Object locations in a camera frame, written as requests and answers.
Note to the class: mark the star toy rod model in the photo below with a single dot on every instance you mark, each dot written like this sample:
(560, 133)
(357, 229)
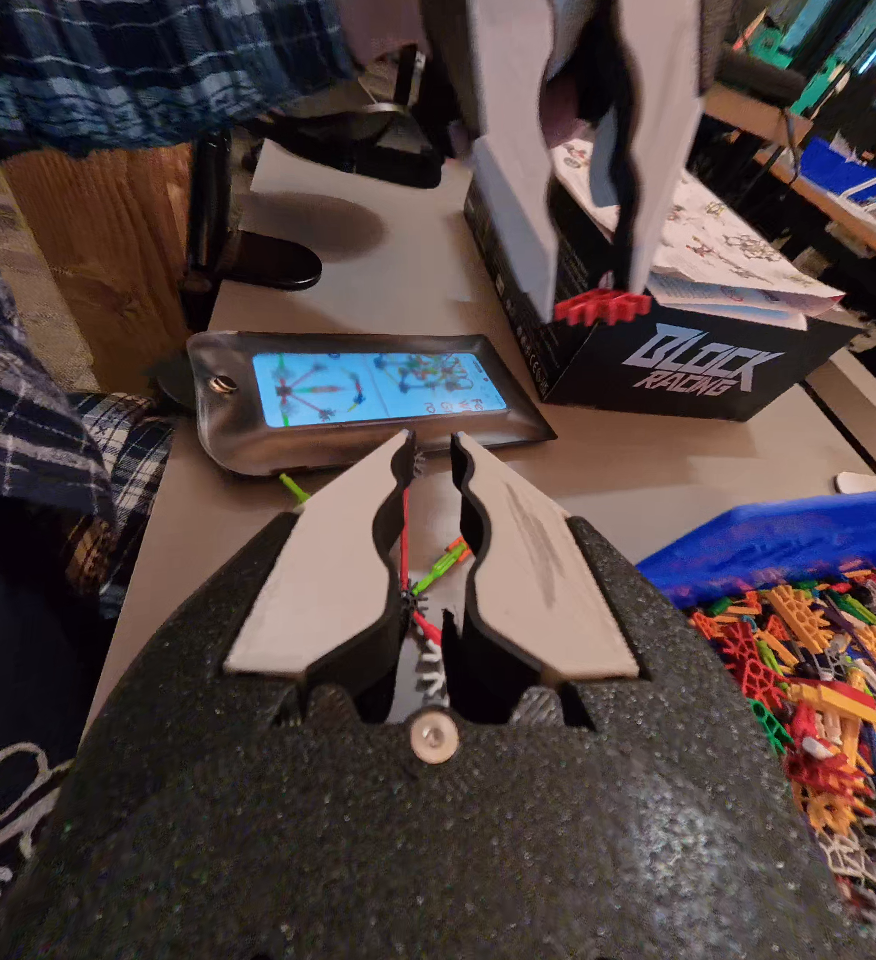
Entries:
(444, 562)

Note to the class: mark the black cardboard box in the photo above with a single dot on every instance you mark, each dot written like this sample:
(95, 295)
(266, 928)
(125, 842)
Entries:
(633, 375)

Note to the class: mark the pile of colourful toy pieces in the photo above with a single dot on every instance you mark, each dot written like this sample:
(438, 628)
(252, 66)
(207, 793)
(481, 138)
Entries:
(820, 675)

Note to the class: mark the person's left forearm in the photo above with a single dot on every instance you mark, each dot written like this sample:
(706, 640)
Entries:
(145, 75)

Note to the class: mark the person's left hand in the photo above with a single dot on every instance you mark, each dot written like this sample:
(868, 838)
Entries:
(378, 22)

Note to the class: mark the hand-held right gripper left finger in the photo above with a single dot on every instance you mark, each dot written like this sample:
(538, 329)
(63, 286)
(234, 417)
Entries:
(318, 592)

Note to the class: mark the white paper leaflet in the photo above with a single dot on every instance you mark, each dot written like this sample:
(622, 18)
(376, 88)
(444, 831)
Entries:
(708, 247)

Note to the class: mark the black stand base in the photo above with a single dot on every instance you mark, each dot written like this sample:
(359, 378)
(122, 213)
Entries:
(378, 161)

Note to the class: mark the wooden post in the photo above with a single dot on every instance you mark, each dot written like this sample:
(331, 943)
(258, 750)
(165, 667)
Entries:
(107, 247)

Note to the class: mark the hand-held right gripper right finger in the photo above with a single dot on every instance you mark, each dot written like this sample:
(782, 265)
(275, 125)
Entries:
(550, 600)

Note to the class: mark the black oval object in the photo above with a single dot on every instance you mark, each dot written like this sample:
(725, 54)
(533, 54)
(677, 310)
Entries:
(273, 262)

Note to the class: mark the white flat stand base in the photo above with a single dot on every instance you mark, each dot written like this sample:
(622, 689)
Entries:
(873, 482)

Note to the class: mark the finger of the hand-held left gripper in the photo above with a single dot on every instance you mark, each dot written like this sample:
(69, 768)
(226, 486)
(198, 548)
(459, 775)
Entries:
(509, 112)
(667, 90)

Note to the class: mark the blue plastic bin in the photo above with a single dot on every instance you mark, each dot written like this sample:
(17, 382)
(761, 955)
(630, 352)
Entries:
(745, 540)

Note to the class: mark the red fan-shaped toy connector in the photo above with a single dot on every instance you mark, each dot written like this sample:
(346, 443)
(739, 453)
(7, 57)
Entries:
(603, 307)

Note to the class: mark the black framed tablet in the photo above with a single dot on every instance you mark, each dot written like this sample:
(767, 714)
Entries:
(378, 382)

